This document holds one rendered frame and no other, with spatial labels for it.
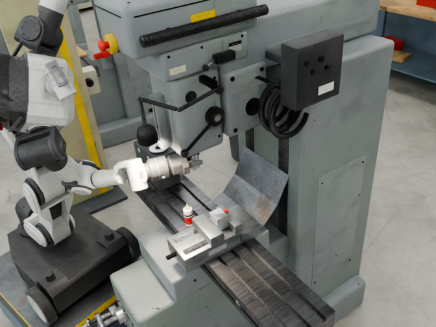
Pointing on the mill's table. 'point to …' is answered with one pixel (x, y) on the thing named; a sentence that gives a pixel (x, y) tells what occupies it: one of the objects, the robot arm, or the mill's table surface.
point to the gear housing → (194, 56)
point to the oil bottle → (188, 215)
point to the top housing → (163, 21)
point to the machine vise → (185, 246)
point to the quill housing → (191, 89)
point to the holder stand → (146, 152)
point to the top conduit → (169, 34)
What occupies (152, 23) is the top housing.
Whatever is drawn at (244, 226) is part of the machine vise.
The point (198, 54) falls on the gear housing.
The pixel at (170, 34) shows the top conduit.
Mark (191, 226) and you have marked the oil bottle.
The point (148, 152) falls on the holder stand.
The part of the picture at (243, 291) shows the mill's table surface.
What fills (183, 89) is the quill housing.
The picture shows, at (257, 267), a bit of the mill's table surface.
